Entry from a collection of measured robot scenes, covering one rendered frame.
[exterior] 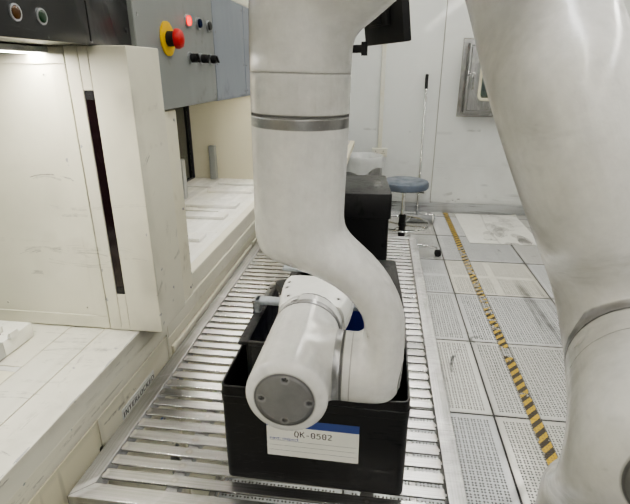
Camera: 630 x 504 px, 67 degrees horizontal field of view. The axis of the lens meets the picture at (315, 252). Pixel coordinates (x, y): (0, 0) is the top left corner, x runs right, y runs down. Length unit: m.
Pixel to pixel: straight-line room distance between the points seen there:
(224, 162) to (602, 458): 2.18
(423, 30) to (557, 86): 4.57
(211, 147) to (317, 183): 1.96
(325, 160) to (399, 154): 4.54
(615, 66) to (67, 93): 0.81
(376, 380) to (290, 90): 0.29
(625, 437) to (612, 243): 0.13
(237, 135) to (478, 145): 3.13
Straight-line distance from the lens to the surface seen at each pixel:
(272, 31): 0.42
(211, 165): 2.38
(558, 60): 0.37
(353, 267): 0.45
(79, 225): 1.00
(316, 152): 0.42
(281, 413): 0.50
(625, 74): 0.37
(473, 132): 5.00
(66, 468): 0.91
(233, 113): 2.35
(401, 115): 4.91
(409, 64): 4.89
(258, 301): 0.79
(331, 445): 0.76
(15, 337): 1.07
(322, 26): 0.41
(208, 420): 0.95
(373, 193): 1.48
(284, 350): 0.49
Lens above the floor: 1.36
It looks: 21 degrees down
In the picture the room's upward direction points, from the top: straight up
